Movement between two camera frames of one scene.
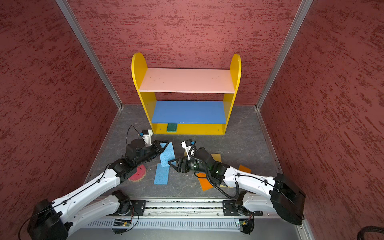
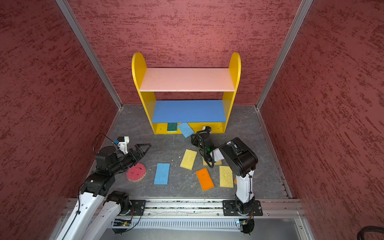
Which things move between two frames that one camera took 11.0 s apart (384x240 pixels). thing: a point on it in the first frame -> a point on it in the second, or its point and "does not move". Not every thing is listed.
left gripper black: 156,145 -> 139,151
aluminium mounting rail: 183,208 does not move
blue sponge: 167,155 -> 186,130
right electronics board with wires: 248,225 does not move
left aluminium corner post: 88,49 does not move
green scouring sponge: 172,127 does not move
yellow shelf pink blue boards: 190,101 does not move
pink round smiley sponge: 140,173 does not move
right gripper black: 181,161 -> 195,140
